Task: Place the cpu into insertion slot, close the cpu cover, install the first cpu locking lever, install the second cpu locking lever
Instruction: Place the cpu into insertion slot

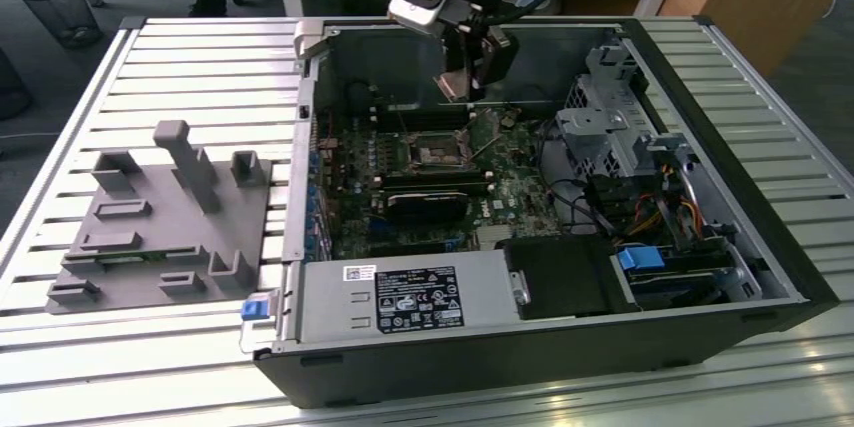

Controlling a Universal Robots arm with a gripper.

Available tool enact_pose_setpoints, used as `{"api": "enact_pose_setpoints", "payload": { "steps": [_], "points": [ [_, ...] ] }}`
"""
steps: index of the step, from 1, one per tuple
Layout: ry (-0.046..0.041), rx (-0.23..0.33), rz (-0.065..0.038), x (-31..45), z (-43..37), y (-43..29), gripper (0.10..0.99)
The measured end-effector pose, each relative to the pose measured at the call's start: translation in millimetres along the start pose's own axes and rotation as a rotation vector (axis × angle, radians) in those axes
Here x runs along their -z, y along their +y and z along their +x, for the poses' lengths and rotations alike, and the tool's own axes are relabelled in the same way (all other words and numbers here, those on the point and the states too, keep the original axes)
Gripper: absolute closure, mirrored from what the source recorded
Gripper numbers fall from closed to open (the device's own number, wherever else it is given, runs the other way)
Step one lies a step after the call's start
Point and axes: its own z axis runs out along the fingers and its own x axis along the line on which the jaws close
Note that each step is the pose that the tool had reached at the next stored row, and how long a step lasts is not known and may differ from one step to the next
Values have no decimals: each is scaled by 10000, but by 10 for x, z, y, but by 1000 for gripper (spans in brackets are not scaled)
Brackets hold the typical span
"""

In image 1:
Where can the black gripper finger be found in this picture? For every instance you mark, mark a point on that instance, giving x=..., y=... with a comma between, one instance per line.
x=467, y=52
x=502, y=59

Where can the silver CPU plate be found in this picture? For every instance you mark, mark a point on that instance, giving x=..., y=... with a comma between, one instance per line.
x=454, y=89

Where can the RAM slot black clips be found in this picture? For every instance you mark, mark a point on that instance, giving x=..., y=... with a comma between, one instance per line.
x=434, y=175
x=417, y=125
x=434, y=183

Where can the CPU socket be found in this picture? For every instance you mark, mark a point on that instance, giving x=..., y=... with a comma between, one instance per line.
x=434, y=152

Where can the round coin battery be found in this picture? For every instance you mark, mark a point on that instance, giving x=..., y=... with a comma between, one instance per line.
x=510, y=118

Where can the silver drive cage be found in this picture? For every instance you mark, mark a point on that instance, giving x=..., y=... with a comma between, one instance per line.
x=590, y=134

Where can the green motherboard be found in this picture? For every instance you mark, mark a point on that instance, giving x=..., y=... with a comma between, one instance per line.
x=514, y=187

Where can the black graphics card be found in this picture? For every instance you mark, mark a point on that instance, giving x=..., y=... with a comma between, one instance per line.
x=427, y=209

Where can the silver chipset heatsink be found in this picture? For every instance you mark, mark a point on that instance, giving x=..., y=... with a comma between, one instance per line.
x=495, y=238

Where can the black chair base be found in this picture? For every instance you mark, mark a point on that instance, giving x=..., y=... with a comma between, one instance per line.
x=210, y=2

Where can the black plastic shroud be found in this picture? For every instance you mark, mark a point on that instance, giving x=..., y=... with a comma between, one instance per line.
x=561, y=277

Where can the hard disk in blue carrier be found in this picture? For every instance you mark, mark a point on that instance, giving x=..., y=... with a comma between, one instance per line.
x=641, y=259

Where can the silver power supply unit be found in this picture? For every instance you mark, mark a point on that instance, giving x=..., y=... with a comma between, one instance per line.
x=334, y=307

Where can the grey parts rack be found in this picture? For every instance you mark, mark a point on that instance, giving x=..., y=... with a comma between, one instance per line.
x=160, y=227

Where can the blue case latch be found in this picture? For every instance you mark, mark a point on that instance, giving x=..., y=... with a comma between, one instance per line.
x=255, y=309

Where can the black mesh waste bin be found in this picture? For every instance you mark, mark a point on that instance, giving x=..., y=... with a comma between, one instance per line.
x=60, y=17

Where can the black PC case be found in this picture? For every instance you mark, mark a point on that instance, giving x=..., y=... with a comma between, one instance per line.
x=467, y=372

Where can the green RAM stick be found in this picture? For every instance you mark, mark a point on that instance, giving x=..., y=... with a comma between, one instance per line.
x=134, y=256

